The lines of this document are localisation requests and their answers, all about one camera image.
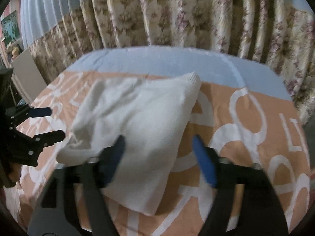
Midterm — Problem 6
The white knit sweater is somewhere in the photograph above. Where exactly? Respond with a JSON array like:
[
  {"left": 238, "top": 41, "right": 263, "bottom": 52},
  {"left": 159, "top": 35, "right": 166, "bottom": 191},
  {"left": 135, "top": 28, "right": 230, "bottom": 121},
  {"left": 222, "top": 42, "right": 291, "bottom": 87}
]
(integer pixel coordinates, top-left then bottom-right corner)
[{"left": 57, "top": 73, "right": 201, "bottom": 216}]

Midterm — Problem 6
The person's left hand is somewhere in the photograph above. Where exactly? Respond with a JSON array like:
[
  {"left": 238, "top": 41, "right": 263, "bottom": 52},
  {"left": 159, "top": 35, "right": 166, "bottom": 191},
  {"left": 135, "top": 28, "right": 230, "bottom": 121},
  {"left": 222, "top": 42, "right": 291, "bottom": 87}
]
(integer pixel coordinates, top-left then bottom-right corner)
[{"left": 8, "top": 163, "right": 22, "bottom": 182}]

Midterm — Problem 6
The blue and floral curtain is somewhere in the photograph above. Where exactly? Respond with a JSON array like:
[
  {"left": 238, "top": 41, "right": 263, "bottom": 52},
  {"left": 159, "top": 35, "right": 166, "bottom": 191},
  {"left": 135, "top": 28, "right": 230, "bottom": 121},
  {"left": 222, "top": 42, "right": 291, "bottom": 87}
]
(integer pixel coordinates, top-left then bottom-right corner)
[{"left": 20, "top": 0, "right": 314, "bottom": 124}]

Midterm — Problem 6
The orange and blue bed sheet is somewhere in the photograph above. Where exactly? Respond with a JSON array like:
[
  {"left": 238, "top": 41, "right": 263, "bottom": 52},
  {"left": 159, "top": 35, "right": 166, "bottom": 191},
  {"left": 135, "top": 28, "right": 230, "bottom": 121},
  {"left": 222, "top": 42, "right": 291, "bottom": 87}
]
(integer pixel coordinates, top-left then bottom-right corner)
[{"left": 20, "top": 46, "right": 310, "bottom": 235}]

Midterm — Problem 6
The white board leaning on wall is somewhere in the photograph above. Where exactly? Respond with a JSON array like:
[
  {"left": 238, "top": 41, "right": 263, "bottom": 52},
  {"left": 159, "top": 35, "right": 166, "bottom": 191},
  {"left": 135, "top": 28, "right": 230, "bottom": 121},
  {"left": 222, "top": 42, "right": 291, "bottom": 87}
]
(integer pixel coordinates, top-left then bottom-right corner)
[{"left": 11, "top": 49, "right": 47, "bottom": 104}]

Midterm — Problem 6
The green wall picture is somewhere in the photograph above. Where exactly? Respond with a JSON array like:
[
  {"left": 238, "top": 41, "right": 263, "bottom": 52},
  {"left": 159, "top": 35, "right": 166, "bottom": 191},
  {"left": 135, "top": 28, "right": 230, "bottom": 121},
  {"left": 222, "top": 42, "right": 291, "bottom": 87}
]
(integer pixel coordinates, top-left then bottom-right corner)
[{"left": 1, "top": 11, "right": 20, "bottom": 46}]

